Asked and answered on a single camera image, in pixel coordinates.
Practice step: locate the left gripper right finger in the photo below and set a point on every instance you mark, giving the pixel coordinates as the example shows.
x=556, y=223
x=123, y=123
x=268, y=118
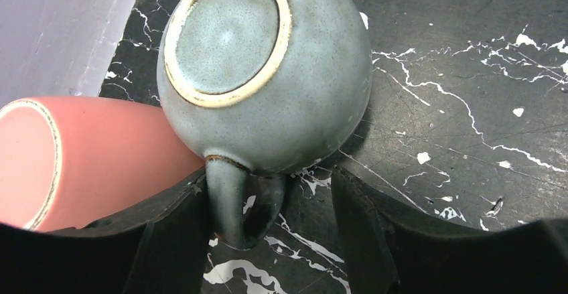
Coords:
x=390, y=247

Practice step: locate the grey upside-down mug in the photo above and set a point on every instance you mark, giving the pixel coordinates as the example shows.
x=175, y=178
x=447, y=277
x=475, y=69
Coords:
x=260, y=89

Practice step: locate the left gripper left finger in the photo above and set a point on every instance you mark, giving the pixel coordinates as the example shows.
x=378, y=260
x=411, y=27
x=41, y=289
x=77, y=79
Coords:
x=156, y=246

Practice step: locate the pink upside-down mug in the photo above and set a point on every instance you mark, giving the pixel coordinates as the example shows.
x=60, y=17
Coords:
x=69, y=160

